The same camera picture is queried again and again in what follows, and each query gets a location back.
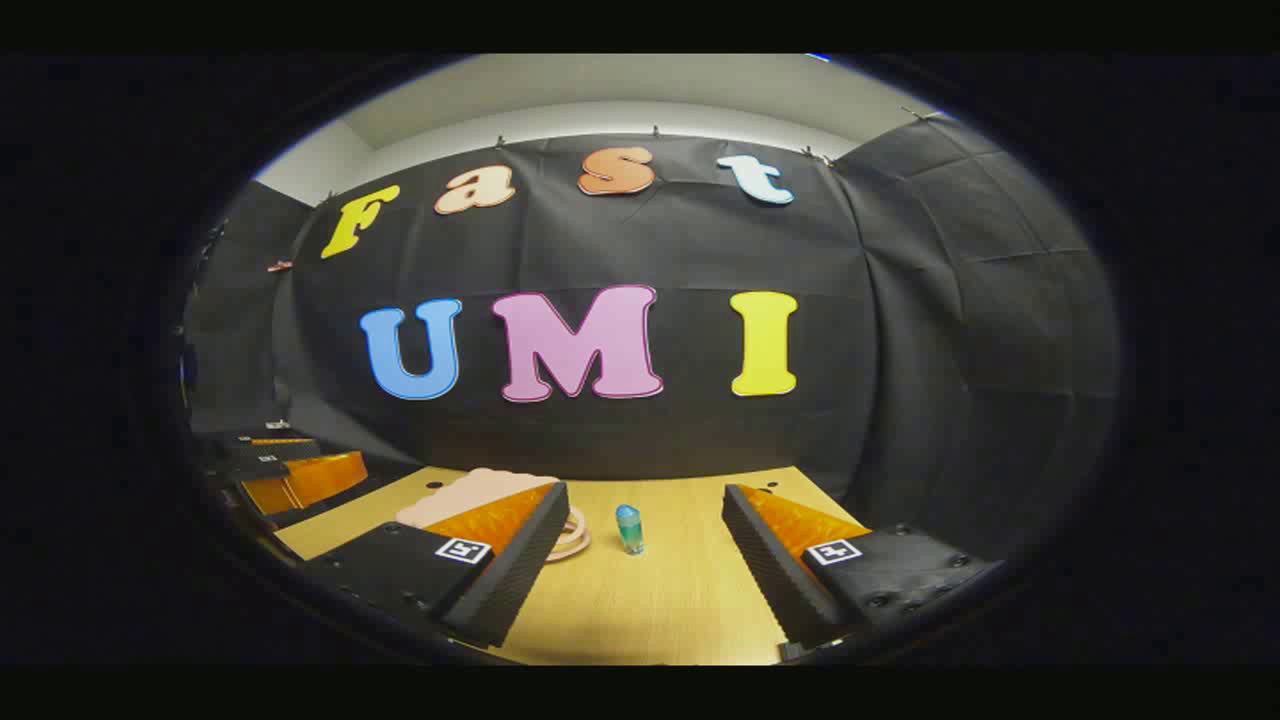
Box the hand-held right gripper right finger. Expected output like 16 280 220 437
722 484 1006 649

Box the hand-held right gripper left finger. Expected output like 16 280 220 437
300 482 571 649

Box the black backdrop cloth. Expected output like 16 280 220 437
180 115 1121 561

